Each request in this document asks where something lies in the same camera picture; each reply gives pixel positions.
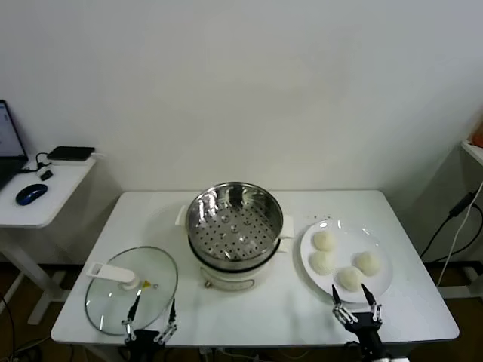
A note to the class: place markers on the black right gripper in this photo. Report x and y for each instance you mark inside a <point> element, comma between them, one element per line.
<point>366,333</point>

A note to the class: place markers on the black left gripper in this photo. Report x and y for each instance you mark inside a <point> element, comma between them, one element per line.
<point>145,345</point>

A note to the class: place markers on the white steamed baozi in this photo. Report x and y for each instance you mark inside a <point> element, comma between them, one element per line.
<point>324,241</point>
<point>368,263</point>
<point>322,263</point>
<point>350,279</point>

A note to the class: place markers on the perforated steel steamer basket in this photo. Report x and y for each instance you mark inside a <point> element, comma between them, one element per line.
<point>215,241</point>

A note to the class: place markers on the white round plate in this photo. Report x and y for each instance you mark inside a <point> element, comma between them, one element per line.
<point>351,237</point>

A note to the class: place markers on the white side desk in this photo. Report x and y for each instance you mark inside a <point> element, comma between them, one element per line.
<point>37,211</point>

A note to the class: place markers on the blue black computer mouse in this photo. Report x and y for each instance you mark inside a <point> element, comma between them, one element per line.
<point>30,194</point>

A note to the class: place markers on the small black adapter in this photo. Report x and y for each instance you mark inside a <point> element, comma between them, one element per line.
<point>46,174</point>

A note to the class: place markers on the black flat hard drive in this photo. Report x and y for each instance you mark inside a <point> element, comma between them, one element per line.
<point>71,152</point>

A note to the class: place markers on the orange object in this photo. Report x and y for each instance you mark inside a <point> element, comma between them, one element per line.
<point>478,138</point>

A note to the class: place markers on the black laptop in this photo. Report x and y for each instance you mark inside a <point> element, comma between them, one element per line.
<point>7,132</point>

